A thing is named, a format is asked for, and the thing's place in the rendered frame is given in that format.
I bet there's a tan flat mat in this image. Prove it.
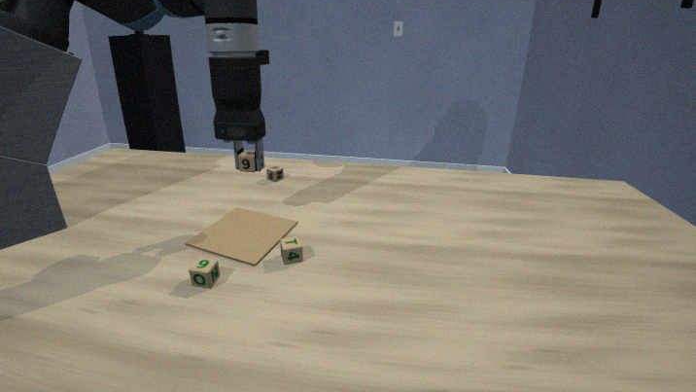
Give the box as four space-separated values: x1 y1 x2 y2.
186 207 298 267

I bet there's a beige block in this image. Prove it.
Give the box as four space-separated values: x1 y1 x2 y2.
238 151 256 172
280 236 303 265
189 258 221 289
266 165 284 182

